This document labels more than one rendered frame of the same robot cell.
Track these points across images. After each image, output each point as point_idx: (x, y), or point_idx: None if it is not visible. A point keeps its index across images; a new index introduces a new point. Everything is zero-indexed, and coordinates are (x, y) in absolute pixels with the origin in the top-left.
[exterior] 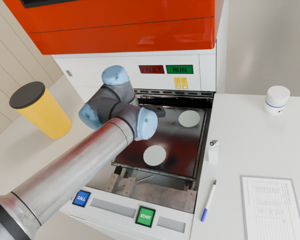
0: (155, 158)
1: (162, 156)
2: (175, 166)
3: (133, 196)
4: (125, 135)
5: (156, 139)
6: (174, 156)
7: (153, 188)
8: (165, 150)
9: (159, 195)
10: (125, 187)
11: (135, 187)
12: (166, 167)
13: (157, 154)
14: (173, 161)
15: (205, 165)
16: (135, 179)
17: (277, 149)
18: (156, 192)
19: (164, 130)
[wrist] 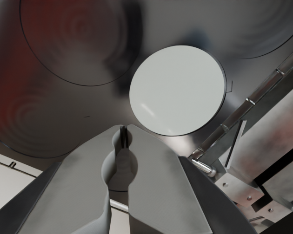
0: (193, 94)
1: (201, 67)
2: (276, 31)
3: (248, 175)
4: None
5: (103, 61)
6: (234, 15)
7: (267, 126)
8: (180, 43)
9: None
10: (234, 198)
11: (233, 167)
12: (255, 70)
13: (178, 83)
14: (251, 29)
15: None
16: (230, 174)
17: None
18: (283, 121)
19: (60, 3)
